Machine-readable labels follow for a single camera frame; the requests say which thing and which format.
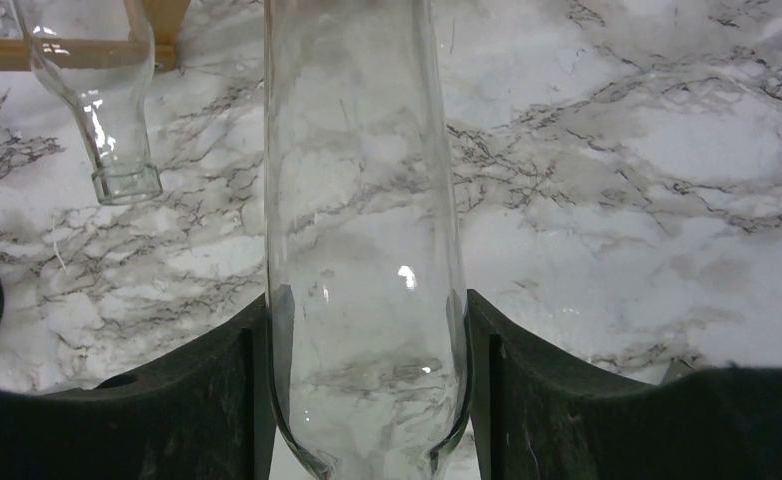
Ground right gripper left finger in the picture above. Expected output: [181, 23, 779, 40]
[0, 299, 276, 479]

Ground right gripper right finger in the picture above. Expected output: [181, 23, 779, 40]
[467, 291, 782, 479]

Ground clear tall glass bottle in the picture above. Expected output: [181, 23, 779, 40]
[264, 1, 471, 479]

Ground clear square glass bottle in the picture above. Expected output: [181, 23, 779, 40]
[13, 0, 162, 205]

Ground wooden wine rack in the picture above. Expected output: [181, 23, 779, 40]
[0, 1, 190, 72]

